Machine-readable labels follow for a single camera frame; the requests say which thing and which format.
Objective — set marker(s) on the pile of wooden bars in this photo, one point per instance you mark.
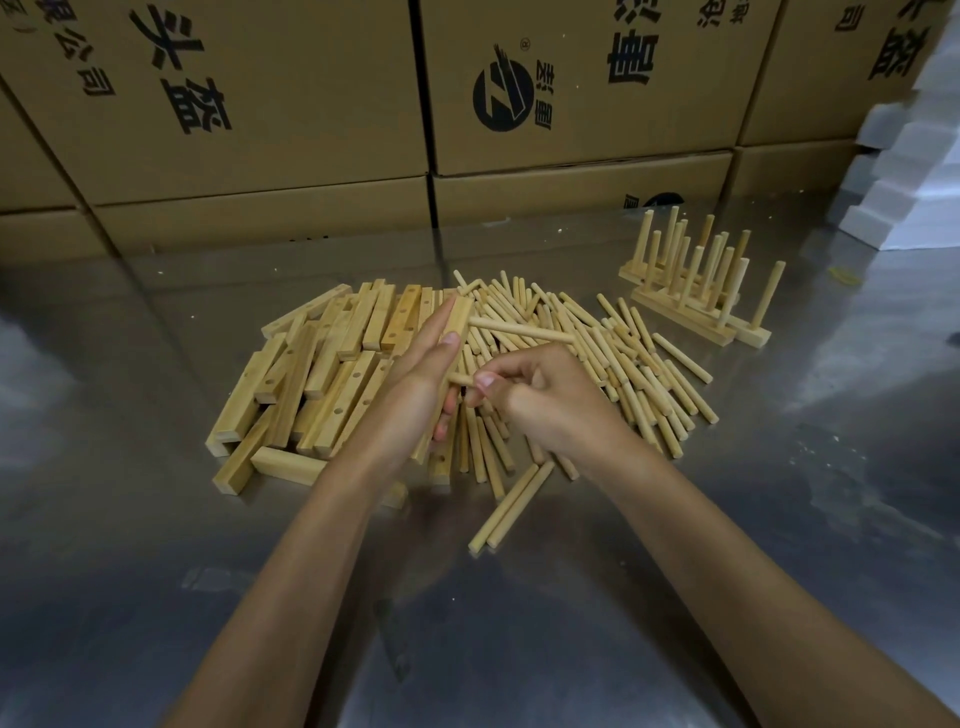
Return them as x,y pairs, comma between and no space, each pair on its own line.
330,352

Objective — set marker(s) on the wooden peg rack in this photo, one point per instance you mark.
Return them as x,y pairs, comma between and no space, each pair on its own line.
679,315
754,337
628,274

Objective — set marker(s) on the stack of cardboard boxes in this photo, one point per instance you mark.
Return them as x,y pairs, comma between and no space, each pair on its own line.
300,90

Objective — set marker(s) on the person's right thumb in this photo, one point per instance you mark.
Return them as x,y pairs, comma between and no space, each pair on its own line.
491,382

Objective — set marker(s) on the person's right hand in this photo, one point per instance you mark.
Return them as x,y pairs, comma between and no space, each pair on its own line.
562,405

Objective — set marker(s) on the person's right forearm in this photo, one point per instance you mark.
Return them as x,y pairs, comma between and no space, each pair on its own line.
735,592

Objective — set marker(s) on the person's left thumb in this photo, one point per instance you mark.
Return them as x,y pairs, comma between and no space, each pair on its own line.
439,356

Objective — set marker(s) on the wooden dowel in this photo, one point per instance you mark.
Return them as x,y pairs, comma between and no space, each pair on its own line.
461,380
525,331

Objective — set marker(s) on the person's left hand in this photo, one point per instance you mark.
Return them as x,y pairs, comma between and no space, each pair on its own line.
405,405

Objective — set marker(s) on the pile of wooden dowels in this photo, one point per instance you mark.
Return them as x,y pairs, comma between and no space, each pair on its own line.
637,375

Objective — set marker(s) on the stack of white foam blocks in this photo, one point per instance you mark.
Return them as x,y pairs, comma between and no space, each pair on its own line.
922,150

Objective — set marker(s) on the wooden bar with holes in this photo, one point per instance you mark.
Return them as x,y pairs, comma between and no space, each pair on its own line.
462,311

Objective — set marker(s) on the person's left forearm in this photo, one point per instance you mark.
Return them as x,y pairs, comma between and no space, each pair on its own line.
292,600

